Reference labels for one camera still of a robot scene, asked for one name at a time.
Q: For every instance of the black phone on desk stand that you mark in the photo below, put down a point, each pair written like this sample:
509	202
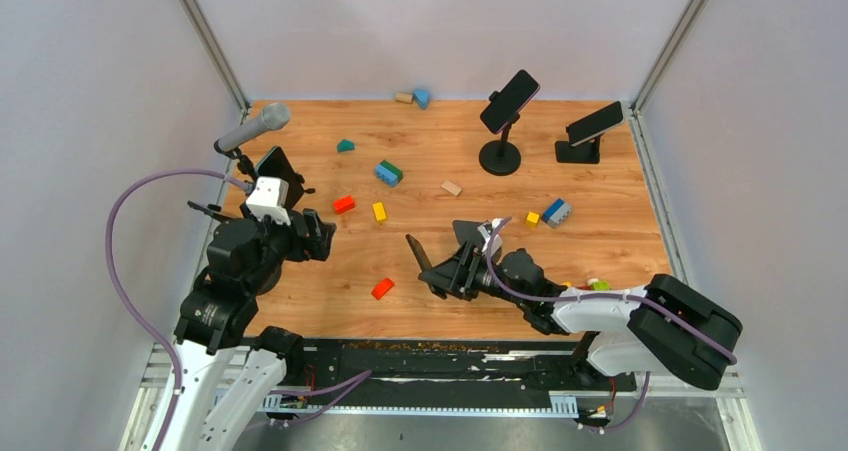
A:
595	124

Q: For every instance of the black desk phone stand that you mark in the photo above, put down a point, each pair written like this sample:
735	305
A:
585	153

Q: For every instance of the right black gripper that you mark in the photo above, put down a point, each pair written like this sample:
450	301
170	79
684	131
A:
457	277

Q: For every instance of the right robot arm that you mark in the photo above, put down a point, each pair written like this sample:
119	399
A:
664	325

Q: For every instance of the blue green lego brick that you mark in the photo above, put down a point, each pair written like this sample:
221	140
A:
388	173

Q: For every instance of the blue triangular block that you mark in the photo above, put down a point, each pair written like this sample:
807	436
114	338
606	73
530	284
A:
421	97

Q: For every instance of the orange red block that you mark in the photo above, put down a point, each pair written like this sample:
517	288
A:
382	288

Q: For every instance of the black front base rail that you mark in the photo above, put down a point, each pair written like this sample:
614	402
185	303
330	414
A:
421	374

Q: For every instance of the yellow wooden block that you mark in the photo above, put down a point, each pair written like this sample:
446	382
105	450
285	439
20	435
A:
379	211

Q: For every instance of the grey microphone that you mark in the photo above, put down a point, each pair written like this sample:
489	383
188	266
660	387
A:
272	117

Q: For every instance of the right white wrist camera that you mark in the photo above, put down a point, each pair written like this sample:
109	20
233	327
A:
491	242

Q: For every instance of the tan wooden cylinder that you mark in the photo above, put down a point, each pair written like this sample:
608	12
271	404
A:
404	97

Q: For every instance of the blue grey lego brick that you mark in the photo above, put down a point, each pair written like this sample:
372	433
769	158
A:
556	213

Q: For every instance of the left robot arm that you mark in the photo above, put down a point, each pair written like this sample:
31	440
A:
219	374

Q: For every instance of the red wooden block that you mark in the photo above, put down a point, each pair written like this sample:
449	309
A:
344	204

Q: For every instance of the purple-edged phone on pole stand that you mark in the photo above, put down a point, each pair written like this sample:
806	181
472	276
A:
509	101

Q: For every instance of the red lego toy car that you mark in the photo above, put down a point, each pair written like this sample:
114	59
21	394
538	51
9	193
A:
591	285

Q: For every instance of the beige wooden block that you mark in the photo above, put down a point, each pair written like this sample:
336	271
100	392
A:
451	188

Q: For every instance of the small yellow cube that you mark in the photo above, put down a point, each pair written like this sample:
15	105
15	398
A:
532	219

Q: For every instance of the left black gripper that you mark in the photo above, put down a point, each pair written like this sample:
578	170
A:
317	243

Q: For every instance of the black phone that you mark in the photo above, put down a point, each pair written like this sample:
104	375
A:
421	259
595	124
275	164

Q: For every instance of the teal triangular block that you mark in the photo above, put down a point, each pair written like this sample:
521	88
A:
345	145

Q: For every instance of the black round pole stand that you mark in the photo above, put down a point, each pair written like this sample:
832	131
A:
500	157

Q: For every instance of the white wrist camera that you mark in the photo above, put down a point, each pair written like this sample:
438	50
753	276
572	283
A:
267	200
491	242

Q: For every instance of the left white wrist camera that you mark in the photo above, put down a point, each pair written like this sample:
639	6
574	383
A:
267	200

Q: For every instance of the black microphone tripod stand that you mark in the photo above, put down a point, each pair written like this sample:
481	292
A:
243	163

